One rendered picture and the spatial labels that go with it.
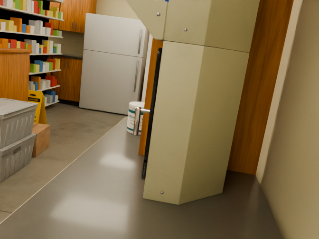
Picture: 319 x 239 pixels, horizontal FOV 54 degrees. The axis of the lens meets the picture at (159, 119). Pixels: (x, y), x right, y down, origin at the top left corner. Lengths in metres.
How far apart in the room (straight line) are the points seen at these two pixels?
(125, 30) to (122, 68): 0.70
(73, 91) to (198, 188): 5.57
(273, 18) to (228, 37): 0.36
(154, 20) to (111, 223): 0.54
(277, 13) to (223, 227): 0.78
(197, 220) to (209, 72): 0.41
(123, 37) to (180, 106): 5.09
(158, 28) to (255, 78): 0.51
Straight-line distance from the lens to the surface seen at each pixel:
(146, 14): 0.88
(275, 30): 1.26
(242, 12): 0.96
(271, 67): 1.26
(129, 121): 1.61
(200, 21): 0.86
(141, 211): 0.91
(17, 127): 3.23
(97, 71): 6.07
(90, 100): 6.19
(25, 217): 0.88
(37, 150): 3.79
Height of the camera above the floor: 1.40
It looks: 13 degrees down
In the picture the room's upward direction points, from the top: 8 degrees clockwise
